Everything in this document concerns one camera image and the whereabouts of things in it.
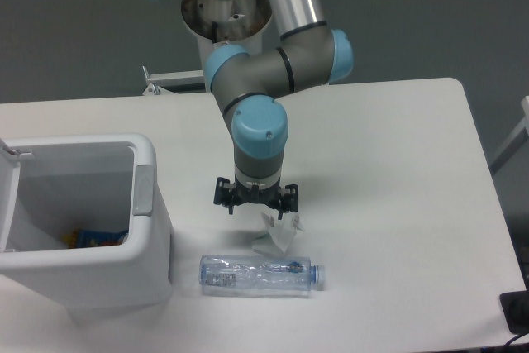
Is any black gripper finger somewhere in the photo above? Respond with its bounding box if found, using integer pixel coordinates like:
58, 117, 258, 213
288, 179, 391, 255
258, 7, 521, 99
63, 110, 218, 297
269, 184, 298, 219
213, 177, 236, 215

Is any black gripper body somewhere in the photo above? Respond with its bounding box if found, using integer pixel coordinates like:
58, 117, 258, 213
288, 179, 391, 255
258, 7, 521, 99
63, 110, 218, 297
233, 181, 281, 206

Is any white paper wrapper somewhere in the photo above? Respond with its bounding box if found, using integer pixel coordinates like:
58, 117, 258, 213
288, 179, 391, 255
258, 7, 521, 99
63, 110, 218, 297
251, 212, 304, 257

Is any clear plastic water bottle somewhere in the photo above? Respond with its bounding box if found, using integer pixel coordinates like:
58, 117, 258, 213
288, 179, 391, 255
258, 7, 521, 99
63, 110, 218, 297
198, 255, 326, 298

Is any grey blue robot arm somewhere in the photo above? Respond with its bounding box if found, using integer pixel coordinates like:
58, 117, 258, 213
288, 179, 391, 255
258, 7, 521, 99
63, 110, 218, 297
181, 0, 354, 214

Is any white plastic trash can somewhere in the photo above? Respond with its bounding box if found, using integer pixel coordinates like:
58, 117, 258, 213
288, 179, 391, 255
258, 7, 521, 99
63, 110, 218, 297
1, 133, 173, 309

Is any blue snack package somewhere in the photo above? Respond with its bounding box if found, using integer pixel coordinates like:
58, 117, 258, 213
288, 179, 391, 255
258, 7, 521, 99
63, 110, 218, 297
61, 229, 128, 249

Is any black device at edge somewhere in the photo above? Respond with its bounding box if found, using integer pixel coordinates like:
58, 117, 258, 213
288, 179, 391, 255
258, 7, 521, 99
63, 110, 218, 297
499, 290, 528, 334

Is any white metal base frame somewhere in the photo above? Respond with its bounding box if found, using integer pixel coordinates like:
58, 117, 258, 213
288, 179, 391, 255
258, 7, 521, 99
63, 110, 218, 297
142, 65, 206, 96

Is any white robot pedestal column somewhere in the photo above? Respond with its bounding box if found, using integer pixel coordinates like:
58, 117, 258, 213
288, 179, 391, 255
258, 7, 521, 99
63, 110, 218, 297
181, 0, 272, 67

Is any white frame at right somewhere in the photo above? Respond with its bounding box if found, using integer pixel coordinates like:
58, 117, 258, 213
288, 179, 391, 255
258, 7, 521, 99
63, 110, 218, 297
489, 96, 528, 175

